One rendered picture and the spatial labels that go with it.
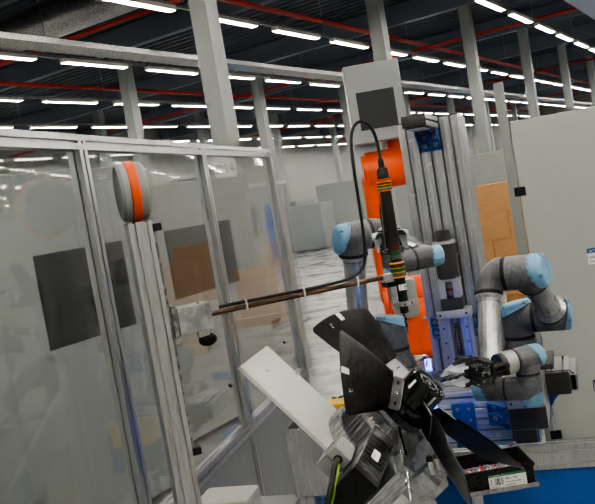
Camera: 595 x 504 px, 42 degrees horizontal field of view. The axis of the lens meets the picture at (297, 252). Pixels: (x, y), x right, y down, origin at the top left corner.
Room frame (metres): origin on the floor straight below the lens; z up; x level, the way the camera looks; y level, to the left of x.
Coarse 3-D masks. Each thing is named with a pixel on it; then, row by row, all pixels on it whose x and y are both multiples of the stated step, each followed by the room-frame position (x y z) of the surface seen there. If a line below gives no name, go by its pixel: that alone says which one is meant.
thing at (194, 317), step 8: (192, 304) 2.06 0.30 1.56; (200, 304) 2.03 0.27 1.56; (208, 304) 2.04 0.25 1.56; (176, 312) 2.02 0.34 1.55; (184, 312) 2.02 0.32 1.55; (192, 312) 2.03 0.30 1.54; (200, 312) 2.03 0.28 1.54; (208, 312) 2.04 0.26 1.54; (176, 320) 2.02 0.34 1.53; (184, 320) 2.02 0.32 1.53; (192, 320) 2.02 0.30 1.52; (200, 320) 2.03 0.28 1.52; (208, 320) 2.04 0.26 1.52; (176, 328) 2.02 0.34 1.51; (184, 328) 2.02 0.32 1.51; (192, 328) 2.02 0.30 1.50; (200, 328) 2.03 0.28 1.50; (208, 328) 2.04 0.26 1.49; (176, 336) 2.02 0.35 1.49
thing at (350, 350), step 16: (352, 352) 2.00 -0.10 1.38; (368, 352) 2.05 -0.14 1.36; (352, 368) 1.97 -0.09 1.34; (368, 368) 2.02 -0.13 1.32; (384, 368) 2.08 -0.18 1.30; (352, 384) 1.95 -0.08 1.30; (368, 384) 2.01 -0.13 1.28; (384, 384) 2.06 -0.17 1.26; (352, 400) 1.93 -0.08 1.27; (368, 400) 2.00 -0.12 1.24; (384, 400) 2.05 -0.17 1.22
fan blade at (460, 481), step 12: (432, 420) 2.04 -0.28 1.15; (432, 432) 2.06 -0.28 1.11; (444, 432) 1.91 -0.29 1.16; (432, 444) 2.07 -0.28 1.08; (444, 444) 1.97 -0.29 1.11; (444, 456) 2.00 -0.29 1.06; (444, 468) 2.02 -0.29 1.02; (456, 468) 1.91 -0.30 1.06; (456, 480) 1.95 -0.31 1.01; (468, 492) 1.87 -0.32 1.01
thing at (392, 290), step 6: (384, 276) 2.23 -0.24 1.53; (390, 276) 2.24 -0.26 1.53; (384, 282) 2.24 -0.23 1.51; (390, 282) 2.23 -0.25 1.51; (396, 282) 2.24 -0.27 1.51; (390, 288) 2.24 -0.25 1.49; (396, 288) 2.25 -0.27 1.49; (390, 294) 2.25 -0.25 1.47; (396, 294) 2.24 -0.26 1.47; (390, 300) 2.26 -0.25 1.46; (396, 300) 2.24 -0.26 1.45; (408, 300) 2.25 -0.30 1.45; (414, 300) 2.25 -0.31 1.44; (396, 306) 2.24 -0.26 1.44; (402, 306) 2.23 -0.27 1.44
